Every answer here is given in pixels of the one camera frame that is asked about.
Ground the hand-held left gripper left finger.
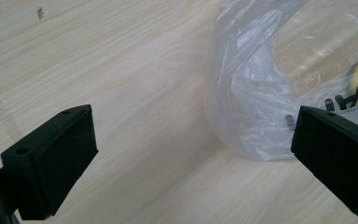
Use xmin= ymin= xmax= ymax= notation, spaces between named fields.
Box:
xmin=0 ymin=104 xmax=100 ymax=221

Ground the translucent printed plastic bag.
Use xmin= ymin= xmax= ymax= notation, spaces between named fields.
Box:
xmin=204 ymin=0 xmax=358 ymax=162

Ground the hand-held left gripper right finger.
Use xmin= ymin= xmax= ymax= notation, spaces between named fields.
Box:
xmin=290 ymin=105 xmax=358 ymax=222

